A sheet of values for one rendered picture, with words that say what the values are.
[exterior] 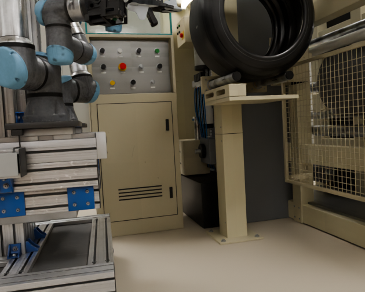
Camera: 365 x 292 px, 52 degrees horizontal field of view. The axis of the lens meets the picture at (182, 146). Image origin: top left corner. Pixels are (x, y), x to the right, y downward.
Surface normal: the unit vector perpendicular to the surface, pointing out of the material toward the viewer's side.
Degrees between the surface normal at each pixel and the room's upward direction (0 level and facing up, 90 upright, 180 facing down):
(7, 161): 90
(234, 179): 90
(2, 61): 98
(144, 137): 90
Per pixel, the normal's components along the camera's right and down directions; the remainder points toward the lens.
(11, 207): 0.22, 0.04
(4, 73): -0.22, 0.20
